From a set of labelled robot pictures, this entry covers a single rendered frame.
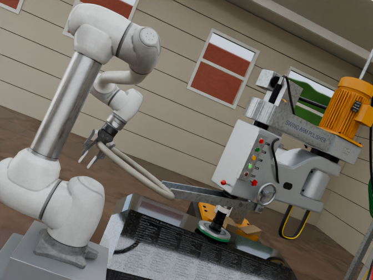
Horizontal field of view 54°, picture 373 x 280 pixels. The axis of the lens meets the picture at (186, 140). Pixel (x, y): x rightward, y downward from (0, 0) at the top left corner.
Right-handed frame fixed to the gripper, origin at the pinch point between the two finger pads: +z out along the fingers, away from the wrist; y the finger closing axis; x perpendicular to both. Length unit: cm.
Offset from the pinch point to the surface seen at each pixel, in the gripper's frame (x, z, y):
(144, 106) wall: 625, -82, 123
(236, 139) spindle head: 16, -57, 65
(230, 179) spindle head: 8, -36, 74
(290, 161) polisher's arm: 19, -69, 107
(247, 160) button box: 0, -50, 71
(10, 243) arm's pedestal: -36, 37, -9
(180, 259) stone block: 2, 17, 75
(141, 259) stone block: 1, 28, 56
